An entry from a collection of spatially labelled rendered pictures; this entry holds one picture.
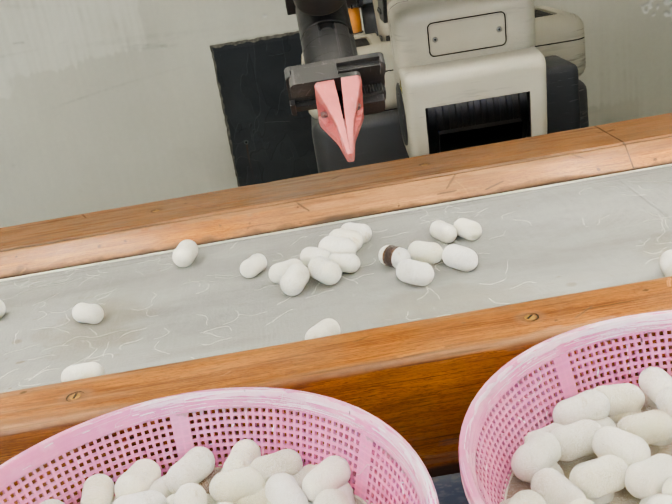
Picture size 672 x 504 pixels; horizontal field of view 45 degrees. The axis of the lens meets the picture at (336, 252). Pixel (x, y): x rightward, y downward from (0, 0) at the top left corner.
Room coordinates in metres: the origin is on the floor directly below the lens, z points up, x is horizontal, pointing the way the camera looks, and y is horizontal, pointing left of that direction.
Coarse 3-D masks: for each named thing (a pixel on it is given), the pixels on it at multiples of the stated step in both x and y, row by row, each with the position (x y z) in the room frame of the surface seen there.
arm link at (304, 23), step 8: (296, 8) 0.93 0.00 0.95; (344, 8) 0.91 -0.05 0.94; (296, 16) 0.93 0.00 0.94; (304, 16) 0.90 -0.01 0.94; (312, 16) 0.90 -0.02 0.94; (320, 16) 0.89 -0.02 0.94; (328, 16) 0.89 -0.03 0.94; (336, 16) 0.89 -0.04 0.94; (344, 16) 0.90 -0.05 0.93; (304, 24) 0.90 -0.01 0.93; (312, 24) 0.89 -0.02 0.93; (320, 24) 0.89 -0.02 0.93; (328, 24) 0.89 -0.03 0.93; (344, 24) 0.89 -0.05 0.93; (304, 32) 0.89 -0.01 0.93; (352, 32) 0.90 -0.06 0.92
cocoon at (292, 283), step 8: (296, 264) 0.65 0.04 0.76; (288, 272) 0.64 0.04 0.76; (296, 272) 0.64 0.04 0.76; (304, 272) 0.65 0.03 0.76; (280, 280) 0.64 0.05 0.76; (288, 280) 0.63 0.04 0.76; (296, 280) 0.63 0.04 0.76; (304, 280) 0.64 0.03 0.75; (288, 288) 0.63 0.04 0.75; (296, 288) 0.63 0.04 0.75
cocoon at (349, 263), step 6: (336, 252) 0.68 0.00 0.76; (330, 258) 0.67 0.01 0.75; (336, 258) 0.67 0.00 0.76; (342, 258) 0.66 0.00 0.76; (348, 258) 0.66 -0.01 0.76; (354, 258) 0.66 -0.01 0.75; (342, 264) 0.66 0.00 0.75; (348, 264) 0.66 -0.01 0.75; (354, 264) 0.66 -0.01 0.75; (342, 270) 0.66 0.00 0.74; (348, 270) 0.66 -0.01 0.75; (354, 270) 0.66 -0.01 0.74
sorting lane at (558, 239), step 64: (512, 192) 0.81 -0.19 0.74; (576, 192) 0.78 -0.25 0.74; (640, 192) 0.75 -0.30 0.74; (512, 256) 0.64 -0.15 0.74; (576, 256) 0.62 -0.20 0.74; (640, 256) 0.60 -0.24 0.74; (0, 320) 0.69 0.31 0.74; (64, 320) 0.67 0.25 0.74; (128, 320) 0.64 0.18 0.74; (192, 320) 0.62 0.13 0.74; (256, 320) 0.60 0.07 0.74; (320, 320) 0.58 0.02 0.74; (384, 320) 0.56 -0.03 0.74; (0, 384) 0.56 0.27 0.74
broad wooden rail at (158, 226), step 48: (528, 144) 0.89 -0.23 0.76; (576, 144) 0.86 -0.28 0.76; (624, 144) 0.84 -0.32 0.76; (240, 192) 0.89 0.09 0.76; (288, 192) 0.86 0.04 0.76; (336, 192) 0.83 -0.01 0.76; (384, 192) 0.83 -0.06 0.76; (432, 192) 0.82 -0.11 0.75; (480, 192) 0.81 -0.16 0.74; (0, 240) 0.86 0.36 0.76; (48, 240) 0.83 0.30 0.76; (96, 240) 0.82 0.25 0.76; (144, 240) 0.82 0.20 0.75; (192, 240) 0.81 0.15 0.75
